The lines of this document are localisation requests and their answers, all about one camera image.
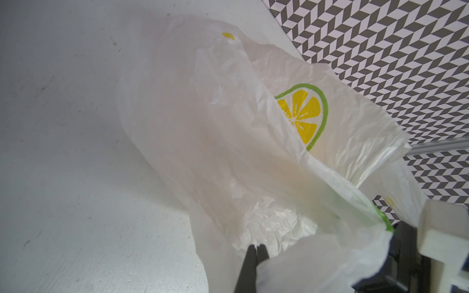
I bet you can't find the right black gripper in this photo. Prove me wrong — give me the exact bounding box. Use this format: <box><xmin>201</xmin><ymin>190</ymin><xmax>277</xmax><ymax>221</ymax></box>
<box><xmin>352</xmin><ymin>221</ymin><xmax>431</xmax><ymax>293</ymax></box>

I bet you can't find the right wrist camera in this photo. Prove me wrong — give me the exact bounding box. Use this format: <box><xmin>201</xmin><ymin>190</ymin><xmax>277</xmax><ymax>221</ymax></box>
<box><xmin>417</xmin><ymin>200</ymin><xmax>469</xmax><ymax>293</ymax></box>

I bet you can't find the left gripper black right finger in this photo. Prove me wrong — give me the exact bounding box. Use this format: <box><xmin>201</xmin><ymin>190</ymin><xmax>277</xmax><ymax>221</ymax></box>
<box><xmin>256</xmin><ymin>244</ymin><xmax>269</xmax><ymax>265</ymax></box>

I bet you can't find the white plastic bag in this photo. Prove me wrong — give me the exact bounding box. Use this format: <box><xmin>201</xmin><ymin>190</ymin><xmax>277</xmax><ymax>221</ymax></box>
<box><xmin>117</xmin><ymin>12</ymin><xmax>427</xmax><ymax>293</ymax></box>

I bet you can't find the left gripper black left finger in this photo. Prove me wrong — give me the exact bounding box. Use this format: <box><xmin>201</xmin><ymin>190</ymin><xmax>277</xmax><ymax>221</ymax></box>
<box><xmin>234</xmin><ymin>245</ymin><xmax>257</xmax><ymax>293</ymax></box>

